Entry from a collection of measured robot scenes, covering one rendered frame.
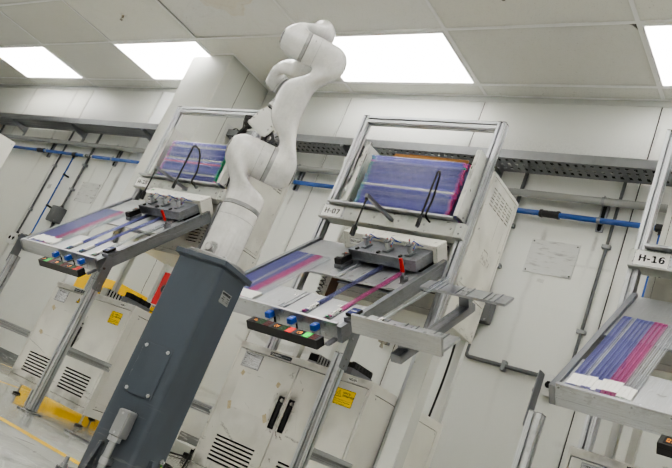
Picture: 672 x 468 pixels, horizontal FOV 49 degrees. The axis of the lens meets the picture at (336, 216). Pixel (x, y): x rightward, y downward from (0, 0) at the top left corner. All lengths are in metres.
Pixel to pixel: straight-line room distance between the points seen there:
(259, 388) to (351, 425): 0.48
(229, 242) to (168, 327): 0.31
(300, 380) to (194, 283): 0.94
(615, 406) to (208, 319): 1.15
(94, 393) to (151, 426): 1.66
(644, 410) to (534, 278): 2.54
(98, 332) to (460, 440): 2.08
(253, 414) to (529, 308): 2.04
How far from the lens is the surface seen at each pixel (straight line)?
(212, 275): 2.20
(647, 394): 2.25
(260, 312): 2.85
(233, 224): 2.27
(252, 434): 3.08
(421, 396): 2.53
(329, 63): 2.40
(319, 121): 6.14
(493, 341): 4.56
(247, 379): 3.18
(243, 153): 2.33
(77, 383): 3.93
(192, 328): 2.17
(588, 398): 2.21
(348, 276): 3.05
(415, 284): 2.94
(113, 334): 3.85
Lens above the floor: 0.30
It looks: 17 degrees up
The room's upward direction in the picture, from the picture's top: 23 degrees clockwise
